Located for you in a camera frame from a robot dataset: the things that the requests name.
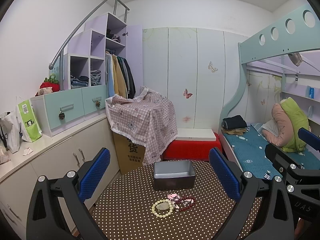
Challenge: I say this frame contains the dark red bead bracelet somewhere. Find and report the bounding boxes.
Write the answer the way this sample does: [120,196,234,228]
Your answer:
[175,195,196,212]

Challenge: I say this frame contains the cream bead bracelet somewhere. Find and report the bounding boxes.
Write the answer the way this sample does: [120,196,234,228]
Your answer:
[151,199,175,217]

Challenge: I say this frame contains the pink charm keychain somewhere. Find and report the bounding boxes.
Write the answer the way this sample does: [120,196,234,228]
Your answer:
[167,193,181,209]

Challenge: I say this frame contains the pink and green quilt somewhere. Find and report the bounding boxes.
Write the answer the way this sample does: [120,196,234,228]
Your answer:
[265,97,309,153]

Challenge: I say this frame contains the blue patterned mattress sheet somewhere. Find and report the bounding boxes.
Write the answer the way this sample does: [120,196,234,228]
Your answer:
[222,122,320,181]

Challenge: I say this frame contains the white pillow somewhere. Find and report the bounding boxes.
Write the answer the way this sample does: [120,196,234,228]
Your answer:
[261,119,279,142]

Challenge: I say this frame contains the folded dark clothes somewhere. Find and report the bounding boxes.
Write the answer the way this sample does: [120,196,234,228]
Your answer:
[221,115,247,135]

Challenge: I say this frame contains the cream low cabinet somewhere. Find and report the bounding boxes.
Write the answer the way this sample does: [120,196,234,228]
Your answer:
[1,114,120,239]

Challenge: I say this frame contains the brown polka dot tablecloth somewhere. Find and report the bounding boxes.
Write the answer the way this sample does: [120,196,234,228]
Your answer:
[93,161,235,239]

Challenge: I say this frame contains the green white paper bag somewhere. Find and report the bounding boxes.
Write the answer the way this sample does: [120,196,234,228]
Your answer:
[16,99,42,142]

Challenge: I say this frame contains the white plastic bag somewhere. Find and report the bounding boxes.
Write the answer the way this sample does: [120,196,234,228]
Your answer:
[1,111,20,153]

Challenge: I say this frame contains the cardboard box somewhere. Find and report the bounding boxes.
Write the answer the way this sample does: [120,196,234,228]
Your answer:
[113,133,145,175]

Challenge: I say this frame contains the red storage stool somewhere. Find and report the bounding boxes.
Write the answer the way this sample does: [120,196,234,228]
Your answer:
[162,133,223,161]

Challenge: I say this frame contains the teal drawer unit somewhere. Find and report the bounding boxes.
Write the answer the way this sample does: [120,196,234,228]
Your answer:
[31,85,107,137]

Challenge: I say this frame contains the dark metal tin box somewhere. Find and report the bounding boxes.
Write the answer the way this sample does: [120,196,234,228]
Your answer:
[153,160,196,191]

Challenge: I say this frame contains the red strawberry plush toy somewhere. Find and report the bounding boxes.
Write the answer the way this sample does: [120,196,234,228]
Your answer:
[35,73,60,96]

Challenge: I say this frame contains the pink checkered cloth cover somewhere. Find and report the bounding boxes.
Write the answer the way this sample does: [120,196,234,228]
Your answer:
[105,86,178,165]

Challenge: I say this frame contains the hanging clothes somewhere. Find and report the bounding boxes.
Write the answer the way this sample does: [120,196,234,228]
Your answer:
[105,50,136,99]

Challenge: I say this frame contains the purple stair shelf unit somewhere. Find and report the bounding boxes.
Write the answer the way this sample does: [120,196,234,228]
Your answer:
[63,12,143,94]

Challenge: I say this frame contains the grey metal handrail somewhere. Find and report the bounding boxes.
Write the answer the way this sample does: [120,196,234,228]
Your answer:
[49,0,130,70]

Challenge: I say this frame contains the teal bunk bed frame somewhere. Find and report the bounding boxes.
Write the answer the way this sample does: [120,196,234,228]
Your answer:
[220,4,319,121]

